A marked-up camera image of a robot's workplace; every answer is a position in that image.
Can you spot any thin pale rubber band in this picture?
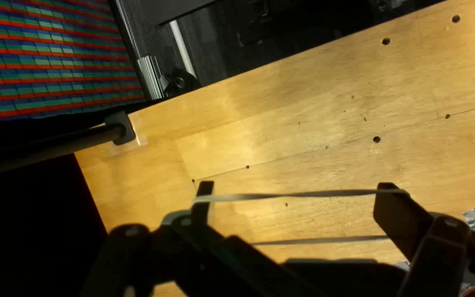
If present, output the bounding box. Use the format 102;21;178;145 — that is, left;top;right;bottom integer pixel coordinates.
191;188;409;204

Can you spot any grey rod clamp bracket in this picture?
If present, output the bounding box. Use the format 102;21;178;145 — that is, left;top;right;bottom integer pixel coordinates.
104;110;138;147

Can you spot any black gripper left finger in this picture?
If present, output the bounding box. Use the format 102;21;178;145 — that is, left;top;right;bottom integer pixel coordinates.
81;180;326;297

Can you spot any black metal rod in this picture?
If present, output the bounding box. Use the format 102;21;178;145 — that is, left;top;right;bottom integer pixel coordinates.
0;123;127;181

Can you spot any colourful striped cloth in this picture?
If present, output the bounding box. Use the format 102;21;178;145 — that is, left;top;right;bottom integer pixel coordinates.
0;0;148;125

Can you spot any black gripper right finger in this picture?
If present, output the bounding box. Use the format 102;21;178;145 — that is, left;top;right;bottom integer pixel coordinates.
373;181;475;297

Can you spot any black round knob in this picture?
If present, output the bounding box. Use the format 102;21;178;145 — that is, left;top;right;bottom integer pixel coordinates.
161;66;201;99

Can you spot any silver aluminium profile post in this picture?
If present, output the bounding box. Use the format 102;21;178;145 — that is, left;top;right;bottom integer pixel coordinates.
110;0;168;102

